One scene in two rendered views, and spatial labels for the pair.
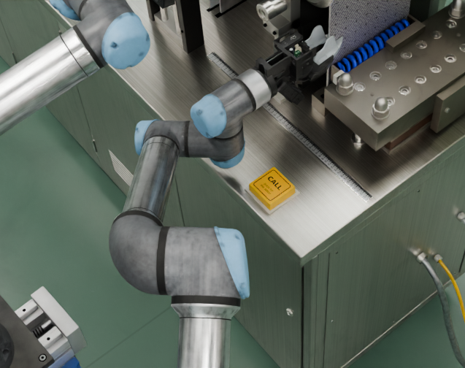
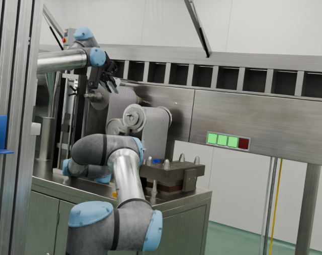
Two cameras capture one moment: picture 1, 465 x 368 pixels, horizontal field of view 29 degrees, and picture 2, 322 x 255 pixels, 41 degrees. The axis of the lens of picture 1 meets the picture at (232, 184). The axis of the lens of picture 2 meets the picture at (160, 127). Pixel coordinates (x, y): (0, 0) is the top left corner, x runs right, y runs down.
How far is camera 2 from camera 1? 1.46 m
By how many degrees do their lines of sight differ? 55
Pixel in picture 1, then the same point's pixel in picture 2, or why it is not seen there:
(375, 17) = (154, 150)
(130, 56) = (99, 58)
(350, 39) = (147, 154)
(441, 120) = (186, 184)
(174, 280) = (111, 145)
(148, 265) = (99, 138)
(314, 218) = not seen: hidden behind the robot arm
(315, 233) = not seen: hidden behind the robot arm
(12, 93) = (56, 53)
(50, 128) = not seen: outside the picture
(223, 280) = (133, 145)
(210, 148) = (98, 167)
